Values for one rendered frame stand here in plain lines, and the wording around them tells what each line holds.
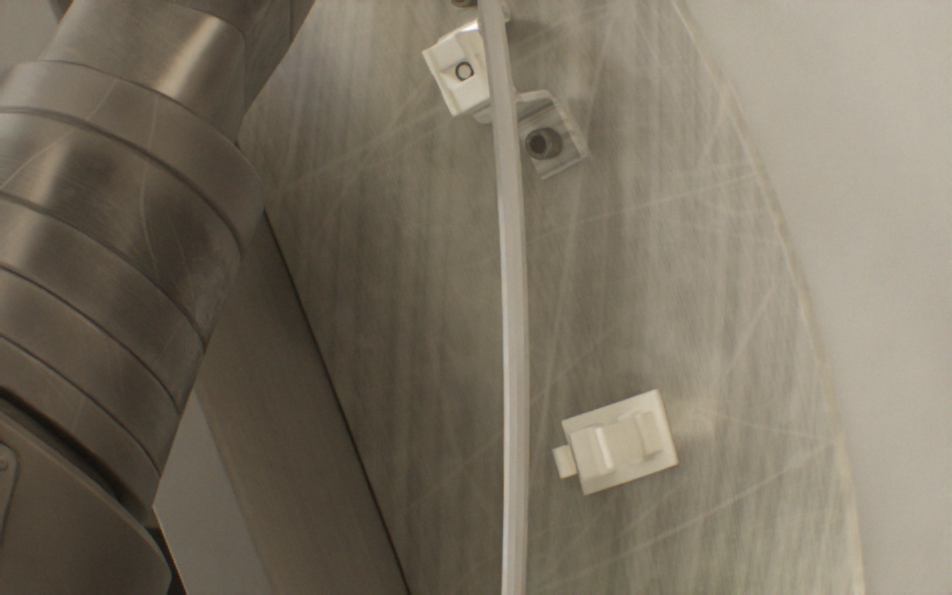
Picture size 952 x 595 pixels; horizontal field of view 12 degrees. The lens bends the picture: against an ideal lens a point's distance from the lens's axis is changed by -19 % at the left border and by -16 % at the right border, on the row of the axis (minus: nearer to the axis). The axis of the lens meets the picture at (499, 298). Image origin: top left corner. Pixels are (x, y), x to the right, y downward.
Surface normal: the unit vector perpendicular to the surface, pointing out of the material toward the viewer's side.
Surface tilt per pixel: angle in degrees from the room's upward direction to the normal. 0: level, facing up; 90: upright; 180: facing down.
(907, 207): 90
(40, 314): 66
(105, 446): 85
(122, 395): 85
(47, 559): 77
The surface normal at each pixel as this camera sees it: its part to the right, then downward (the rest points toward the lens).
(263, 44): 0.90, 0.41
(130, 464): 0.84, 0.19
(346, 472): 0.80, -0.31
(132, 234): 0.53, -0.06
